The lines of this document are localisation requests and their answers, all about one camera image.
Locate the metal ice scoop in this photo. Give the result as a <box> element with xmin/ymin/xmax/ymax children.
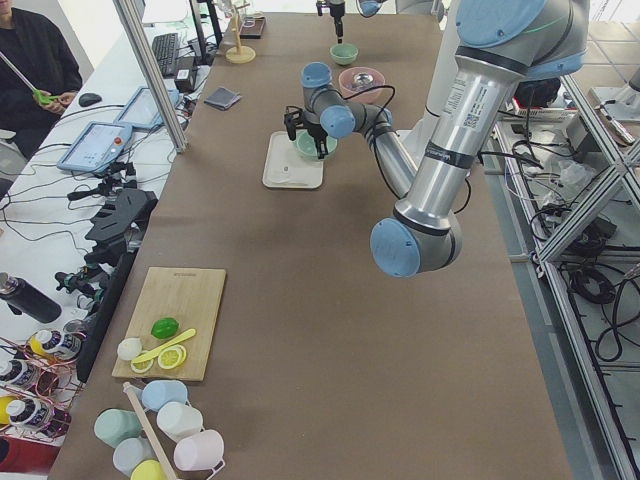
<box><xmin>351</xmin><ymin>71</ymin><xmax>375</xmax><ymax>90</ymax></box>

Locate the yellow plastic cup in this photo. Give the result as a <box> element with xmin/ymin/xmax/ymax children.
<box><xmin>130</xmin><ymin>459</ymin><xmax>167</xmax><ymax>480</ymax></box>

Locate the green bowl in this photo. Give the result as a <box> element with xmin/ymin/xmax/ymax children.
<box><xmin>295</xmin><ymin>131</ymin><xmax>338</xmax><ymax>161</ymax></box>
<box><xmin>329</xmin><ymin>43</ymin><xmax>359</xmax><ymax>66</ymax></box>

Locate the black tool holder stand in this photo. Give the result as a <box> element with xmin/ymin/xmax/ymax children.
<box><xmin>55</xmin><ymin>162</ymin><xmax>158</xmax><ymax>383</ymax></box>

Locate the aluminium frame post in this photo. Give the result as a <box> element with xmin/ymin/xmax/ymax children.
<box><xmin>113</xmin><ymin>0</ymin><xmax>187</xmax><ymax>153</ymax></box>

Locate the wooden mug tree stand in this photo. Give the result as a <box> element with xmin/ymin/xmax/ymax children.
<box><xmin>225</xmin><ymin>1</ymin><xmax>256</xmax><ymax>64</ymax></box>

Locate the black water bottle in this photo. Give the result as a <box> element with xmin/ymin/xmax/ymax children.
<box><xmin>1</xmin><ymin>272</ymin><xmax>62</xmax><ymax>324</ymax></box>

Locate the person in black sweater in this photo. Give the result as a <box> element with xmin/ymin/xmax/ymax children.
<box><xmin>1</xmin><ymin>1</ymin><xmax>83</xmax><ymax>159</ymax></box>

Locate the green bowl on tray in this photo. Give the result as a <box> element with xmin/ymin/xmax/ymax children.
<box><xmin>295</xmin><ymin>131</ymin><xmax>338</xmax><ymax>161</ymax></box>

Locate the pale pink plastic cup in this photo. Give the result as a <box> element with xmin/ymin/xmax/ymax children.
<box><xmin>173</xmin><ymin>429</ymin><xmax>225</xmax><ymax>471</ymax></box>

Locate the folded grey cloth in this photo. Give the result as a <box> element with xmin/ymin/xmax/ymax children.
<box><xmin>204</xmin><ymin>87</ymin><xmax>242</xmax><ymax>111</ymax></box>

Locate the teach pendant tablet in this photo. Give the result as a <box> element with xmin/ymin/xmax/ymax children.
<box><xmin>57</xmin><ymin>121</ymin><xmax>133</xmax><ymax>173</ymax></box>
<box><xmin>114</xmin><ymin>87</ymin><xmax>164</xmax><ymax>131</ymax></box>

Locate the green lime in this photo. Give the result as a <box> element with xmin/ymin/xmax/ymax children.
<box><xmin>151</xmin><ymin>317</ymin><xmax>180</xmax><ymax>339</ymax></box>

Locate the yellow bottle with label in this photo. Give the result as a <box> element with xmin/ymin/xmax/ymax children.
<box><xmin>33</xmin><ymin>329</ymin><xmax>82</xmax><ymax>361</ymax></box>

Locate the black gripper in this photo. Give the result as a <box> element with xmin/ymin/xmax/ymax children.
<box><xmin>283</xmin><ymin>105</ymin><xmax>328</xmax><ymax>160</ymax></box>
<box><xmin>315</xmin><ymin>0</ymin><xmax>346</xmax><ymax>44</ymax></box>

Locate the white garlic bulb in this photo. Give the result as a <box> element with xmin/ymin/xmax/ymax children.
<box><xmin>117</xmin><ymin>337</ymin><xmax>143</xmax><ymax>361</ymax></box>

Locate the bamboo cutting board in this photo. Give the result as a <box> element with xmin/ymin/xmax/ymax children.
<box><xmin>111</xmin><ymin>266</ymin><xmax>227</xmax><ymax>383</ymax></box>

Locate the near teach pendant tablet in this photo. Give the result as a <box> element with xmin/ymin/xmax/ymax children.
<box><xmin>57</xmin><ymin>121</ymin><xmax>133</xmax><ymax>173</ymax></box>

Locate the black keyboard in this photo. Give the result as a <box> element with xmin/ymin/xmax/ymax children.
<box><xmin>151</xmin><ymin>33</ymin><xmax>179</xmax><ymax>77</ymax></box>

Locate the lemon slice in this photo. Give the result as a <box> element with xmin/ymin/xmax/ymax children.
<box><xmin>157</xmin><ymin>344</ymin><xmax>187</xmax><ymax>370</ymax></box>
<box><xmin>130</xmin><ymin>358</ymin><xmax>154</xmax><ymax>374</ymax></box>

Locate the black computer mouse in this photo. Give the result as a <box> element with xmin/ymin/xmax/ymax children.
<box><xmin>78</xmin><ymin>92</ymin><xmax>102</xmax><ymax>108</ymax></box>

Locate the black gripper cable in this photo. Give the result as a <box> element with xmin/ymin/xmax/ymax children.
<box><xmin>344</xmin><ymin>83</ymin><xmax>474</xmax><ymax>221</ymax></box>

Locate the grey blue plastic cup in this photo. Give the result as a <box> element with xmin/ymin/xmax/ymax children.
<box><xmin>112</xmin><ymin>437</ymin><xmax>155</xmax><ymax>477</ymax></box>

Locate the cream cartoon serving tray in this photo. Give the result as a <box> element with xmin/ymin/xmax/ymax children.
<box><xmin>262</xmin><ymin>131</ymin><xmax>324</xmax><ymax>190</ymax></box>

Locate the black tray at edge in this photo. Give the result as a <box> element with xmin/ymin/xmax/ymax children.
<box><xmin>240</xmin><ymin>17</ymin><xmax>266</xmax><ymax>39</ymax></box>

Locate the pink bowl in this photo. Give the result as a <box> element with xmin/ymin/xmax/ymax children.
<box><xmin>338</xmin><ymin>66</ymin><xmax>385</xmax><ymax>104</ymax></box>

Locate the wooden rack handle rod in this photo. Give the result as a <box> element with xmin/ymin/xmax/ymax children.
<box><xmin>122</xmin><ymin>382</ymin><xmax>178</xmax><ymax>480</ymax></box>

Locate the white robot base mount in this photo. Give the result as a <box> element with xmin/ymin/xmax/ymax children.
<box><xmin>397</xmin><ymin>123</ymin><xmax>440</xmax><ymax>183</ymax></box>

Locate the lower lemon slice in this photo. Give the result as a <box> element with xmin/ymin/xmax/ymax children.
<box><xmin>130</xmin><ymin>358</ymin><xmax>154</xmax><ymax>374</ymax></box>

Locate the light blue plastic cup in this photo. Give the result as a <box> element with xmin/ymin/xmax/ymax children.
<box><xmin>141</xmin><ymin>380</ymin><xmax>188</xmax><ymax>412</ymax></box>

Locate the cream white plastic cup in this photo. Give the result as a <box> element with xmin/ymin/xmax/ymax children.
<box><xmin>156</xmin><ymin>402</ymin><xmax>203</xmax><ymax>442</ymax></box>

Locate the upper lemon slice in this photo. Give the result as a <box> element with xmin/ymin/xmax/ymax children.
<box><xmin>157</xmin><ymin>344</ymin><xmax>187</xmax><ymax>370</ymax></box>

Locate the black power adapter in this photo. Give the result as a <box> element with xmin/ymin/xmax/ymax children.
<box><xmin>174</xmin><ymin>56</ymin><xmax>198</xmax><ymax>93</ymax></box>

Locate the mint green plastic cup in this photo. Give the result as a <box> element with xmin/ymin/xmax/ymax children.
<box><xmin>94</xmin><ymin>409</ymin><xmax>142</xmax><ymax>448</ymax></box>

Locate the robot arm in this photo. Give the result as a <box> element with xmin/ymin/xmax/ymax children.
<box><xmin>284</xmin><ymin>1</ymin><xmax>590</xmax><ymax>278</ymax></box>
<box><xmin>315</xmin><ymin>0</ymin><xmax>452</xmax><ymax>44</ymax></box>

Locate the far teach pendant tablet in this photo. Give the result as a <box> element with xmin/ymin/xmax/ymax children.
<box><xmin>114</xmin><ymin>87</ymin><xmax>164</xmax><ymax>131</ymax></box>

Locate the copper wire basket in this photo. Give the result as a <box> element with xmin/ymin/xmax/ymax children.
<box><xmin>1</xmin><ymin>329</ymin><xmax>85</xmax><ymax>443</ymax></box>

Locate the yellow plastic knife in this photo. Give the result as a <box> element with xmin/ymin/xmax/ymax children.
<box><xmin>132</xmin><ymin>328</ymin><xmax>197</xmax><ymax>363</ymax></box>

